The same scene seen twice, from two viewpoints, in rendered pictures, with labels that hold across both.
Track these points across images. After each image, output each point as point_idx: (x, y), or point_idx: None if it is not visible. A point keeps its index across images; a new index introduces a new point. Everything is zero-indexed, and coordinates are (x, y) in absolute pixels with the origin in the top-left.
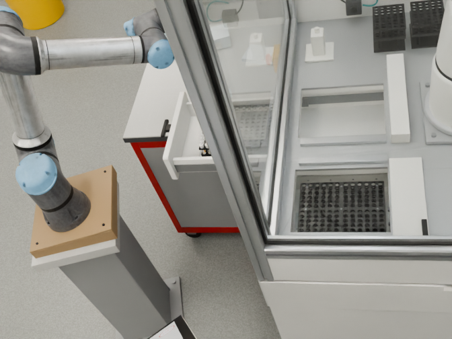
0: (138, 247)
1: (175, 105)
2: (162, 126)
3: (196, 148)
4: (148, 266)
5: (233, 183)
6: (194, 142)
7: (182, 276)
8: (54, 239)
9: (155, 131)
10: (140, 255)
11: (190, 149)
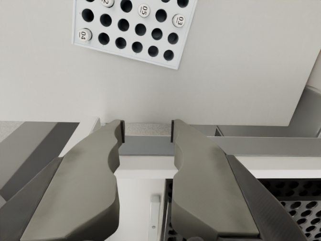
0: (53, 136)
1: (12, 11)
2: (12, 94)
3: (136, 220)
4: (67, 125)
5: None
6: (130, 208)
7: None
8: None
9: (1, 107)
10: (58, 141)
11: (125, 222)
